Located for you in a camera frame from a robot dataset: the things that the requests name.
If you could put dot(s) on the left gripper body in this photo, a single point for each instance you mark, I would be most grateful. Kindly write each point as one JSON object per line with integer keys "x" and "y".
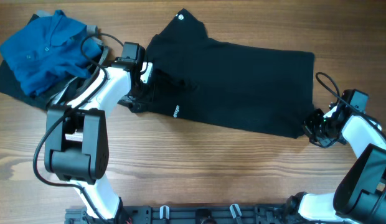
{"x": 142, "y": 93}

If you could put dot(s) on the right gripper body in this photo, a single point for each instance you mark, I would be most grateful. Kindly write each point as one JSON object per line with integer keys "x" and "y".
{"x": 317, "y": 125}

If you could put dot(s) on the black t-shirt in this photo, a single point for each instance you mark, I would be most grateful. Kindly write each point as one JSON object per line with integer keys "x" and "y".
{"x": 201, "y": 79}

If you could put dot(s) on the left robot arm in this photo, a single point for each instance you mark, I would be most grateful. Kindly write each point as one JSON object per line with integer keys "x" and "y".
{"x": 76, "y": 140}

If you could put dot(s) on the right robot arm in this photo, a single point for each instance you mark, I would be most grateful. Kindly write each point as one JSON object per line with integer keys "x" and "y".
{"x": 361, "y": 195}

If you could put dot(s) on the grey folded garment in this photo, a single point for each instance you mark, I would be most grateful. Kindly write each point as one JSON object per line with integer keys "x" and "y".
{"x": 93, "y": 62}

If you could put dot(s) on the blue polo shirt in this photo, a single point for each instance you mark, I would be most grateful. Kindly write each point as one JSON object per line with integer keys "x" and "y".
{"x": 47, "y": 50}

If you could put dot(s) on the black folded garment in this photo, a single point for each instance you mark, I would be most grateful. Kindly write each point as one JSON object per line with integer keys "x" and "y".
{"x": 8, "y": 83}

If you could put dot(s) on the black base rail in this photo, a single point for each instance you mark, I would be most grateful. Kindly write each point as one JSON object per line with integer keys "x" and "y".
{"x": 255, "y": 214}

